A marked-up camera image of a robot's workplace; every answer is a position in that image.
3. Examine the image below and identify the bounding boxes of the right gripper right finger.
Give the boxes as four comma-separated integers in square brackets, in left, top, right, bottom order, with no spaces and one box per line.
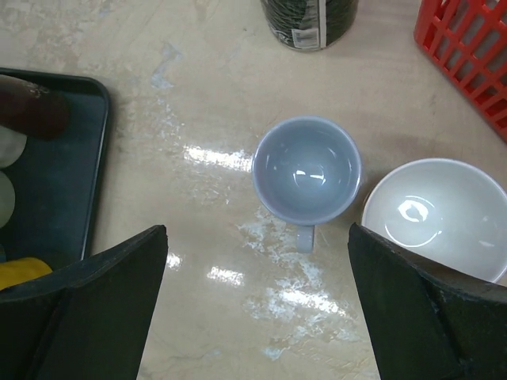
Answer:
[348,224,506,379]

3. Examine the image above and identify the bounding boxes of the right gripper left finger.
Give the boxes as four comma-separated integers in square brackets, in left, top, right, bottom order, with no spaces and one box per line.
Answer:
[1,225,168,379]

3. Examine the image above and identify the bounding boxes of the brown floral mug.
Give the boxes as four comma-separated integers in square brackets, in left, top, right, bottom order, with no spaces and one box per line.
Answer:
[360,158,506,283]

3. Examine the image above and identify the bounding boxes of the pale blue mug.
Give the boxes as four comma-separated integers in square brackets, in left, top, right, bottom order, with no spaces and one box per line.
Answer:
[251,116,363,253]

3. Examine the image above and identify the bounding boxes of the yellow mug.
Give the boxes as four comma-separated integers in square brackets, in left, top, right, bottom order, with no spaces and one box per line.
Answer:
[0,257,52,291]

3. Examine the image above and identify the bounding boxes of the pale green mug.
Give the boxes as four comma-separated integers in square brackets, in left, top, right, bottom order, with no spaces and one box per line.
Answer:
[0,172,15,228]

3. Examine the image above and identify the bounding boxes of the white cream mug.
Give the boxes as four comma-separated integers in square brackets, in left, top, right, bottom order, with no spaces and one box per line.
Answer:
[0,126,27,169]

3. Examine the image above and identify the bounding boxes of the dark maroon mug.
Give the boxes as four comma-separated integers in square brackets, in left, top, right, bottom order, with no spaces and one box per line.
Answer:
[1,74,71,140]

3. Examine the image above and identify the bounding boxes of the black plastic tray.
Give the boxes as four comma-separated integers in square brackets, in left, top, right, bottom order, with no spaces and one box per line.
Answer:
[1,67,112,269]

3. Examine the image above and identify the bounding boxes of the red plastic basket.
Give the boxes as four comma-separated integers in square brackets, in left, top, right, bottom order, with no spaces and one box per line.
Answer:
[414,1,506,140]

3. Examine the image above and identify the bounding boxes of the black labelled can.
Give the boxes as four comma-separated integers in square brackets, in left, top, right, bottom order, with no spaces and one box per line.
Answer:
[261,0,358,51]

